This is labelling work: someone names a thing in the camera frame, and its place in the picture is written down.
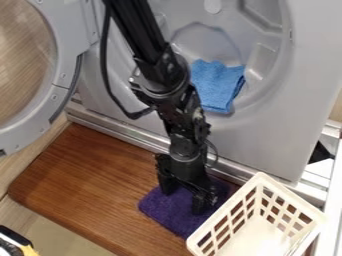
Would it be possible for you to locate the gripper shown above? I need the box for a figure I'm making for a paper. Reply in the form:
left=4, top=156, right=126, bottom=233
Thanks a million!
left=153, top=152, right=220, bottom=216

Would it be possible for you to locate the blue cloth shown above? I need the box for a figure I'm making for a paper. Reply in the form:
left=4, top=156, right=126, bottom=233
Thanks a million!
left=189, top=59, right=248, bottom=115

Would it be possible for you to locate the yellow and black tool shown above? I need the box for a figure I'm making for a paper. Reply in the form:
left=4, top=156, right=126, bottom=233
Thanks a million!
left=0, top=225, right=42, bottom=256

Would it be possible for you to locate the violet cloth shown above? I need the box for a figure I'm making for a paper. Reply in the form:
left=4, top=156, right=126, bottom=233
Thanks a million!
left=137, top=179, right=233, bottom=240

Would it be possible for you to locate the washing machine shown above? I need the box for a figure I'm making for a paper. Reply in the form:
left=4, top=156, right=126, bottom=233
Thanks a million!
left=0, top=0, right=342, bottom=209

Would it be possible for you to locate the white basket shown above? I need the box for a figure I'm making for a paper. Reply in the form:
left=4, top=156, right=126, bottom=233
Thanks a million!
left=185, top=171, right=330, bottom=256

